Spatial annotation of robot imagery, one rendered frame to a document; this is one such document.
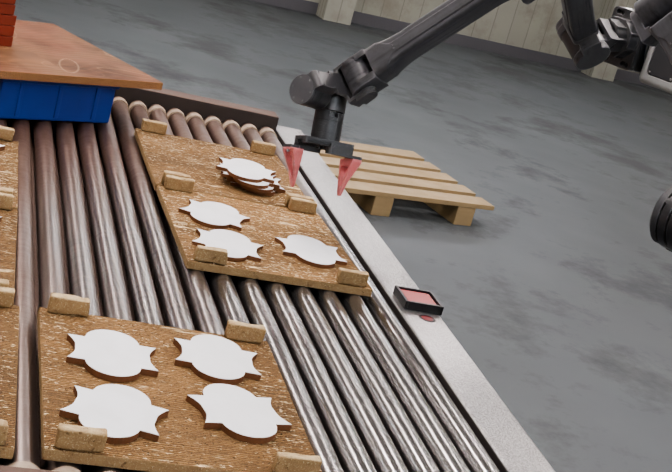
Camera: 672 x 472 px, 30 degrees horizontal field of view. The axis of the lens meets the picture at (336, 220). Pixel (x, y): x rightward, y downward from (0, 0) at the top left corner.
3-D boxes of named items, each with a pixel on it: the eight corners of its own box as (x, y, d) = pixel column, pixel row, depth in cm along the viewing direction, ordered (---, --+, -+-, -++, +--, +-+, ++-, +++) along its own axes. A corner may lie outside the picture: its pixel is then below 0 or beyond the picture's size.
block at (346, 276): (364, 284, 231) (368, 270, 230) (366, 288, 229) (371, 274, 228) (334, 279, 229) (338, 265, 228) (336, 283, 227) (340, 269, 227)
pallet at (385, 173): (412, 172, 736) (418, 152, 732) (492, 232, 656) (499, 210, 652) (194, 139, 673) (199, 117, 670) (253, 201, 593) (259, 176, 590)
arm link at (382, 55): (561, -14, 224) (535, -61, 228) (551, -26, 219) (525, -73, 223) (365, 111, 238) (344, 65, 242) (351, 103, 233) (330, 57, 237)
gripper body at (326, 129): (353, 154, 239) (360, 116, 239) (303, 144, 235) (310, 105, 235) (341, 154, 245) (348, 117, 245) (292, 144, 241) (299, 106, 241)
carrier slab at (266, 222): (316, 220, 267) (318, 213, 267) (370, 297, 230) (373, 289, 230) (155, 192, 256) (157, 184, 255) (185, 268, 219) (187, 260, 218)
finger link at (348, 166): (355, 198, 239) (364, 150, 239) (321, 192, 237) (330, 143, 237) (343, 197, 246) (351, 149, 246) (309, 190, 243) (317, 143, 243)
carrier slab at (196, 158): (275, 161, 305) (277, 155, 304) (314, 219, 267) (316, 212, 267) (133, 134, 293) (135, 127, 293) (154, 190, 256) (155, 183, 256)
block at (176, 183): (191, 191, 257) (194, 178, 257) (192, 194, 256) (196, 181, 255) (162, 186, 255) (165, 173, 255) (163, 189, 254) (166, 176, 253)
